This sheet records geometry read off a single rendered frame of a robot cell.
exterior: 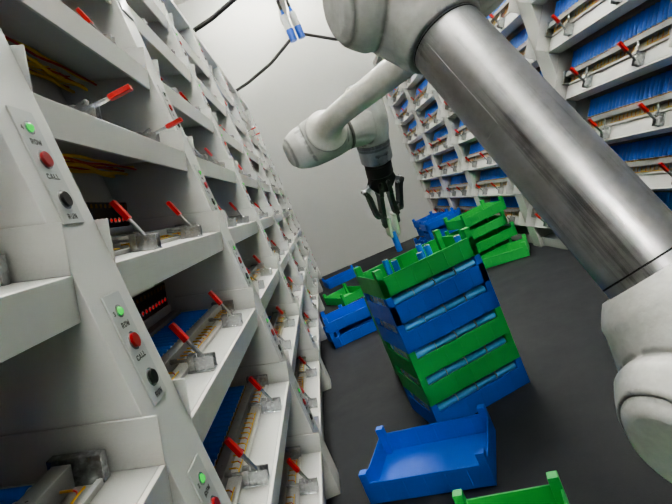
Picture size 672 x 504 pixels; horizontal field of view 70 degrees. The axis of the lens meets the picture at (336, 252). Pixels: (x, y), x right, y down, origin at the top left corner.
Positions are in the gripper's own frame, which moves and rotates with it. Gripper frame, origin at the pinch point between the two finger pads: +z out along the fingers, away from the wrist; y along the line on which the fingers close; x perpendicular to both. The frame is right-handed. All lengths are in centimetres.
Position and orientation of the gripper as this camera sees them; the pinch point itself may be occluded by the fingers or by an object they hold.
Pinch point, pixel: (391, 224)
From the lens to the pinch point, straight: 142.2
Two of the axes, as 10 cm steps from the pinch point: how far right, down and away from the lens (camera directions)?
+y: 8.9, -4.1, 2.1
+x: -3.8, -4.0, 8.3
